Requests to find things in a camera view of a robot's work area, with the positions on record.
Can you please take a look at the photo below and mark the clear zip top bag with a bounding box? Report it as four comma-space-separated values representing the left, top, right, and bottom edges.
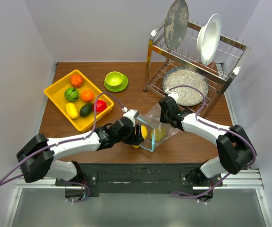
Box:
134, 104, 179, 152

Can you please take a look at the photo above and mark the red fake apple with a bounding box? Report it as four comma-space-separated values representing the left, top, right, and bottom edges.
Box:
93, 100, 107, 113

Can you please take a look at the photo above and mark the dark green fake avocado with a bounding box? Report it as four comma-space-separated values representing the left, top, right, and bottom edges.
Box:
79, 103, 93, 117

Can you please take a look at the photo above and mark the fake orange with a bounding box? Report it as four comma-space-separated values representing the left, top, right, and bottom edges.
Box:
70, 74, 84, 88
81, 89, 94, 103

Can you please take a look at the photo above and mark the yellow fake mango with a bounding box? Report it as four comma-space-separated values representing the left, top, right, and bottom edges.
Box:
66, 103, 79, 120

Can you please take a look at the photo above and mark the light green fake fruit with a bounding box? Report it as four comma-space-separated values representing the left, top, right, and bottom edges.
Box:
64, 87, 79, 103

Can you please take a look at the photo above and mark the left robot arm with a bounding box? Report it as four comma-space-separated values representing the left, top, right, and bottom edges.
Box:
17, 117, 147, 185

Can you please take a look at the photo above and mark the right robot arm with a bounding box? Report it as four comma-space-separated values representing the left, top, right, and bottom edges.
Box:
159, 96, 256, 186

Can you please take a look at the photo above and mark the yellow-green fake fruit slice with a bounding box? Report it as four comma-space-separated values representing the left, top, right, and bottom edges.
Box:
150, 128, 166, 141

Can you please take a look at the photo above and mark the speckled flat plate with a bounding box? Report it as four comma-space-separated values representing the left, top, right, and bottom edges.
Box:
162, 67, 209, 106

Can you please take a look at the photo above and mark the green saucer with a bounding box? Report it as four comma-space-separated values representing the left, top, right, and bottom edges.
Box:
104, 74, 128, 92

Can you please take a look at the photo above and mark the green bowl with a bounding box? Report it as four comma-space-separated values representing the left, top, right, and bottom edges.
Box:
104, 71, 124, 88

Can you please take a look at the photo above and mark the metal dish rack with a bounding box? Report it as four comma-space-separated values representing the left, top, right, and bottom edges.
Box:
143, 21, 252, 118

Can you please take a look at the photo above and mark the yellow plastic tray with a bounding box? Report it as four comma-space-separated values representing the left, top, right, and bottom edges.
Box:
44, 70, 114, 132

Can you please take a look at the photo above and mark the white deep plate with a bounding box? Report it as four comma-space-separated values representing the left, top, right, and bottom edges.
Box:
196, 14, 222, 66

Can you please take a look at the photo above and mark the grey reindeer plate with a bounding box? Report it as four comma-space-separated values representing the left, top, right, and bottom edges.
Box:
164, 0, 189, 50

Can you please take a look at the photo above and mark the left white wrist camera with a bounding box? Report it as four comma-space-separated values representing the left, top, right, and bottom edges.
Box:
122, 107, 139, 126

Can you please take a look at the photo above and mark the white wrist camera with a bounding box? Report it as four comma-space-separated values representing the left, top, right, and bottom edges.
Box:
122, 107, 139, 126
165, 89, 179, 103

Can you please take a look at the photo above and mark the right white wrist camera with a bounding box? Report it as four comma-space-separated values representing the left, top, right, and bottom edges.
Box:
165, 89, 179, 103

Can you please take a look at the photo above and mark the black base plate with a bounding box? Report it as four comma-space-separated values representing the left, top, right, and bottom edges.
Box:
55, 163, 223, 198

